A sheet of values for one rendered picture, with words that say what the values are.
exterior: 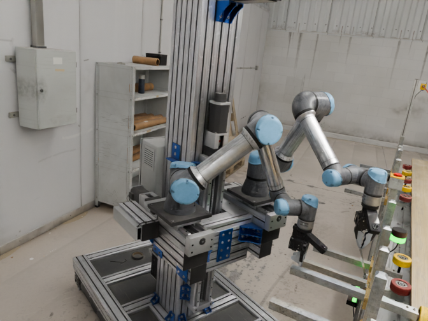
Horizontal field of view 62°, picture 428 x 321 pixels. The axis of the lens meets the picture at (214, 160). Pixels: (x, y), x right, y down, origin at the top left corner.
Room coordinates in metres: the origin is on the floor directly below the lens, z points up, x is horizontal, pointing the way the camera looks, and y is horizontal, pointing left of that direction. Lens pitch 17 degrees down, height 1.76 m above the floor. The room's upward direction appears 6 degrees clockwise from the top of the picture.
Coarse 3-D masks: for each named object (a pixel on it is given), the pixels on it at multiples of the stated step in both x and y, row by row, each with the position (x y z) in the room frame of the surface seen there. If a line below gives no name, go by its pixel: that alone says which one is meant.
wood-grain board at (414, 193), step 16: (416, 160) 3.57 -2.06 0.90; (416, 176) 2.98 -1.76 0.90; (416, 192) 2.55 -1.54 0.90; (416, 208) 2.22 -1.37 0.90; (416, 224) 1.96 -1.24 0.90; (416, 240) 1.75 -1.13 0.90; (416, 256) 1.58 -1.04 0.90; (416, 272) 1.43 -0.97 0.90; (416, 288) 1.31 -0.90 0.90; (416, 304) 1.19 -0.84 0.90
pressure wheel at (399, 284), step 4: (392, 280) 1.33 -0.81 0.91; (396, 280) 1.34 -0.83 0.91; (400, 280) 1.34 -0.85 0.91; (404, 280) 1.34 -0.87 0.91; (392, 284) 1.31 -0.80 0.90; (396, 284) 1.31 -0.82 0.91; (400, 284) 1.31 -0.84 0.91; (404, 284) 1.32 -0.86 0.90; (408, 284) 1.32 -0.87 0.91; (392, 288) 1.31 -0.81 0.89; (396, 288) 1.29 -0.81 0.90; (400, 288) 1.29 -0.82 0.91; (404, 288) 1.29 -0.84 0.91; (408, 288) 1.29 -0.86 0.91; (396, 292) 1.29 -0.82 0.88; (400, 292) 1.28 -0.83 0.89; (404, 292) 1.28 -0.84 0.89; (408, 292) 1.28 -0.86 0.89
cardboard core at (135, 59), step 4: (136, 56) 4.04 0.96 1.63; (140, 56) 4.04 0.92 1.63; (132, 60) 4.04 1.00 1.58; (136, 60) 4.02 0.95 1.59; (140, 60) 4.00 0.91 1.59; (144, 60) 3.98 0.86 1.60; (148, 60) 3.97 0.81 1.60; (152, 60) 3.95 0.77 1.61; (156, 60) 3.94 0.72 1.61; (148, 64) 3.99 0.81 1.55; (152, 64) 3.96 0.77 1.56; (156, 64) 3.95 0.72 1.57
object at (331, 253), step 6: (318, 252) 1.70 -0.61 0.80; (330, 252) 1.68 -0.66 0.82; (336, 252) 1.67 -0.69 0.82; (336, 258) 1.66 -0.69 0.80; (342, 258) 1.65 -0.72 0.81; (348, 258) 1.63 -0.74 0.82; (354, 258) 1.63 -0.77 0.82; (354, 264) 1.62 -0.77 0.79; (360, 264) 1.61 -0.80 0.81; (366, 264) 1.59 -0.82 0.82; (390, 270) 1.55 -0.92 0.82; (396, 270) 1.56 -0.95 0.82; (390, 276) 1.54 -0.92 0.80; (396, 276) 1.53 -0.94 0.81; (402, 276) 1.52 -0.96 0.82
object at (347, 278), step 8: (304, 264) 1.49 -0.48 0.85; (312, 264) 1.47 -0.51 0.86; (320, 264) 1.48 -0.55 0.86; (320, 272) 1.45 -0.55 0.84; (328, 272) 1.44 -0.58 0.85; (336, 272) 1.43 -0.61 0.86; (344, 272) 1.43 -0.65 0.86; (344, 280) 1.40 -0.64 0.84; (352, 280) 1.39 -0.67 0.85; (360, 280) 1.38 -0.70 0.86; (392, 296) 1.31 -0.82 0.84; (400, 296) 1.30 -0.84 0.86
